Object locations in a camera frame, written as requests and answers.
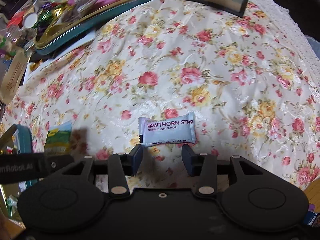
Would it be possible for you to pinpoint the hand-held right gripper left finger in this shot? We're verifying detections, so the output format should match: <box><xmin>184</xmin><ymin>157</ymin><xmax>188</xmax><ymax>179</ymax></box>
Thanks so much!
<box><xmin>60</xmin><ymin>144</ymin><xmax>144</xmax><ymax>197</ymax></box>

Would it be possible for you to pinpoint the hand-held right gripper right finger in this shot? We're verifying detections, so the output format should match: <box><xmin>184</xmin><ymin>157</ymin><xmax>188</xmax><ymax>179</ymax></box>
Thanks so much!
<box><xmin>181</xmin><ymin>144</ymin><xmax>262</xmax><ymax>197</ymax></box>

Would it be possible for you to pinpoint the white purple-lettered snack packet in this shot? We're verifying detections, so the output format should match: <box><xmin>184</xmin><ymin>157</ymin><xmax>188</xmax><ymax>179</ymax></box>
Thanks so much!
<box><xmin>138</xmin><ymin>112</ymin><xmax>196</xmax><ymax>147</ymax></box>

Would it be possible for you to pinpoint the green pea snack packet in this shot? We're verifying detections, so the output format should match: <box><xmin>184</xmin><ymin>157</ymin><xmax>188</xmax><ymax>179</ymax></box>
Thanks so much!
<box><xmin>45</xmin><ymin>121</ymin><xmax>73</xmax><ymax>155</ymax></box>

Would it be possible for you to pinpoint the brown paper bag tree print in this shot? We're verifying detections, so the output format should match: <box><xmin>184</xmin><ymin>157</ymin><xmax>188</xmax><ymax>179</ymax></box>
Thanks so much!
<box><xmin>0</xmin><ymin>47</ymin><xmax>28</xmax><ymax>104</ymax></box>

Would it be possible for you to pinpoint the floral tablecloth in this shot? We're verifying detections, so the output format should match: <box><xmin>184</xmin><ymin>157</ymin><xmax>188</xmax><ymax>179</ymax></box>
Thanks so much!
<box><xmin>0</xmin><ymin>0</ymin><xmax>320</xmax><ymax>193</ymax></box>

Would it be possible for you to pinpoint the white paper board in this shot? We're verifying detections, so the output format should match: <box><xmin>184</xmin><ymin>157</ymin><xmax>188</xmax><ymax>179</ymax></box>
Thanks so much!
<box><xmin>25</xmin><ymin>30</ymin><xmax>97</xmax><ymax>63</ymax></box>

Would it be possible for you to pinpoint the teal gold tin tray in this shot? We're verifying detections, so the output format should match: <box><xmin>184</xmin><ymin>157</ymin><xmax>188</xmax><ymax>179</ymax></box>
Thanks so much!
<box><xmin>34</xmin><ymin>0</ymin><xmax>172</xmax><ymax>55</ymax></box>

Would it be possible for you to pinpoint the blue purple box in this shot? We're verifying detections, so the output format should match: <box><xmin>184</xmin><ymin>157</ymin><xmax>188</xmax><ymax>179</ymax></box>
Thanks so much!
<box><xmin>306</xmin><ymin>204</ymin><xmax>320</xmax><ymax>227</ymax></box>

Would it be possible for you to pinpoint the white round jar lid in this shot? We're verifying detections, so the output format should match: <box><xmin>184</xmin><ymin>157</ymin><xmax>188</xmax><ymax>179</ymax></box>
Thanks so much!
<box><xmin>24</xmin><ymin>12</ymin><xmax>38</xmax><ymax>28</ymax></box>

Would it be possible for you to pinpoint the red orange packet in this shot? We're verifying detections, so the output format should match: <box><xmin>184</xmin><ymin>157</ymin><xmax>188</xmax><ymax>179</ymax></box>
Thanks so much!
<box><xmin>7</xmin><ymin>10</ymin><xmax>25</xmax><ymax>28</ymax></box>

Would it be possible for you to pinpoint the pile of foil-wrapped candies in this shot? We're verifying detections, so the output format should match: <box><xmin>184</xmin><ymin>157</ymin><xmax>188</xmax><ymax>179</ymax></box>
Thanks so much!
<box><xmin>32</xmin><ymin>1</ymin><xmax>73</xmax><ymax>30</ymax></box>

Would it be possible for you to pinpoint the clear packet dark dried fruit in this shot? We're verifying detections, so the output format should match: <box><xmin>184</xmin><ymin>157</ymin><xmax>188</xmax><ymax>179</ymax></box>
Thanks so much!
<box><xmin>60</xmin><ymin>4</ymin><xmax>88</xmax><ymax>23</ymax></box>

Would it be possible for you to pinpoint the grey cushion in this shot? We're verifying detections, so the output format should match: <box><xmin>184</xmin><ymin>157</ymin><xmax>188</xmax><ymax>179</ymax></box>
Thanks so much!
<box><xmin>306</xmin><ymin>36</ymin><xmax>320</xmax><ymax>55</ymax></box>

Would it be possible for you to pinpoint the black sofa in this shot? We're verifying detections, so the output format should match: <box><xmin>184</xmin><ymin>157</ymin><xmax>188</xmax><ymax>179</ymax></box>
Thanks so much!
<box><xmin>250</xmin><ymin>0</ymin><xmax>320</xmax><ymax>45</ymax></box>

